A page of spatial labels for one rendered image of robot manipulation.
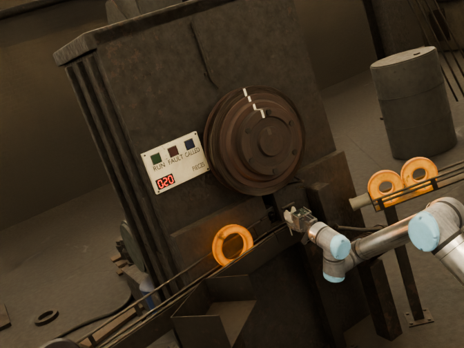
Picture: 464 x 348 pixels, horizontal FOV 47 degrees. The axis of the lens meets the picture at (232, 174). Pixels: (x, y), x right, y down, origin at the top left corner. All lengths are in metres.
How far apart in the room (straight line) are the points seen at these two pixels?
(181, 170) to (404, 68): 2.93
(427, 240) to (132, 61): 1.30
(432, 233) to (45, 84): 6.97
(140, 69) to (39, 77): 5.98
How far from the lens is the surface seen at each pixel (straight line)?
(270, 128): 2.20
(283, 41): 2.56
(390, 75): 4.85
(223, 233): 2.27
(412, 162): 2.52
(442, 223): 1.81
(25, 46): 8.19
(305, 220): 2.30
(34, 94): 8.15
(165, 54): 2.28
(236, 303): 2.15
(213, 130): 2.18
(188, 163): 2.28
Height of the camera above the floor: 1.60
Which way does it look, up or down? 15 degrees down
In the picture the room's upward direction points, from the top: 19 degrees counter-clockwise
